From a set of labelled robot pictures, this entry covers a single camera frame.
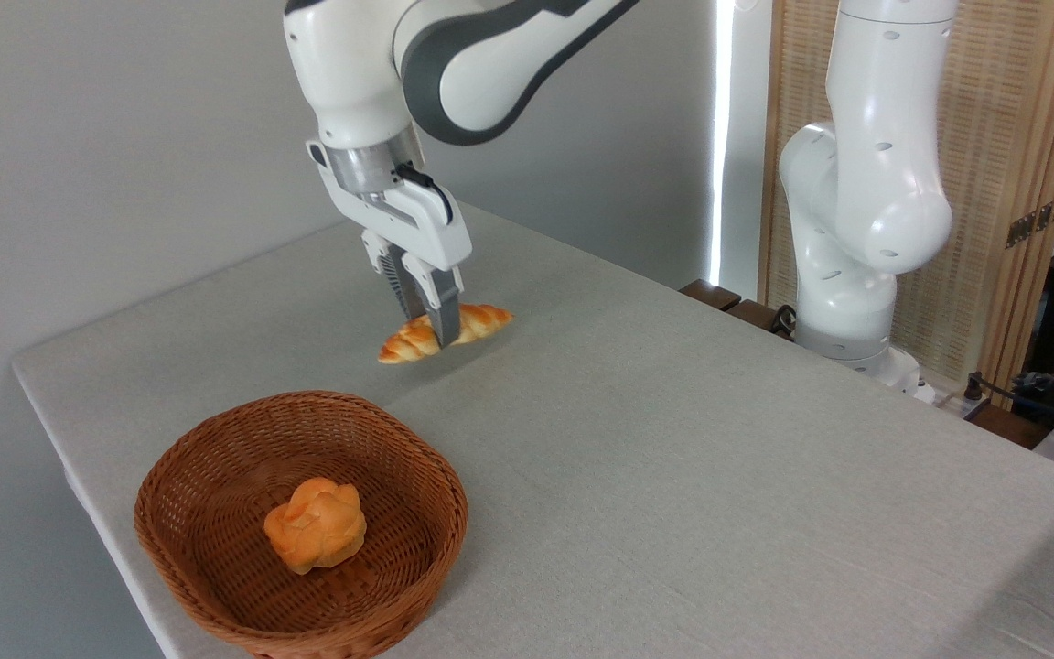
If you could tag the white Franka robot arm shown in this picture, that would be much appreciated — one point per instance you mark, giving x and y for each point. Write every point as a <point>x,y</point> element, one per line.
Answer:
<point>865,183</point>

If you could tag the dark brown wooden block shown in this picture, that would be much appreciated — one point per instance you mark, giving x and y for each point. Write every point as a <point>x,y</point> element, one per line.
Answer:
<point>710,294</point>
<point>1007,426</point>
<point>754,315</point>

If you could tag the round orange bread bun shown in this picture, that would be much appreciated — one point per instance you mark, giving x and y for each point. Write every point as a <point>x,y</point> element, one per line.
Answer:
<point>317,526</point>

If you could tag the braided golden bread loaf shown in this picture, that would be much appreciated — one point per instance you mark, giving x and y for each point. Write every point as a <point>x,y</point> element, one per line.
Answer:
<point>481,322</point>

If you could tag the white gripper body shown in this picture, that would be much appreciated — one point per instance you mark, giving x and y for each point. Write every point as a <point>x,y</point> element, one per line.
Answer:
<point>408,220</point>

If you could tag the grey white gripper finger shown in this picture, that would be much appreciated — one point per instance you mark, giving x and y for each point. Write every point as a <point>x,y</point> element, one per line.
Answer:
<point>440,302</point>
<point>394,275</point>

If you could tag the brown wicker basket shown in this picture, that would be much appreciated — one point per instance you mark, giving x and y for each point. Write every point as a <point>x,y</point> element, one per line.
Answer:
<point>216,513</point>

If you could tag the dark metal screen hinge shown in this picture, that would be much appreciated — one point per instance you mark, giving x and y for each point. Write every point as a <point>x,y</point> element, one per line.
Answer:
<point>1035,221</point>

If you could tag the grey tablecloth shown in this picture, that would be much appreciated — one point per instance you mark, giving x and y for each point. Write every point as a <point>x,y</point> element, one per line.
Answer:
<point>673,476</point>

